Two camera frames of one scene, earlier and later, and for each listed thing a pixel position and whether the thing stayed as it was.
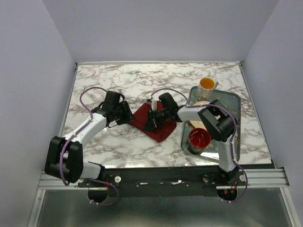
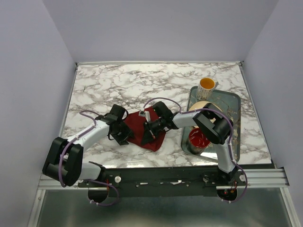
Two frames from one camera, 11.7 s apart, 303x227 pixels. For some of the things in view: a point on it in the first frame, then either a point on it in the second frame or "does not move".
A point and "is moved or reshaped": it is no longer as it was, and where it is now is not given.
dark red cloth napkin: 159,134 is moved or reshaped
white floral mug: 206,87 does not move
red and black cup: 199,139 does not move
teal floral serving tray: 231,100 does not move
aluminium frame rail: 262,177 does not move
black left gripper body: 122,113 -> 122,133
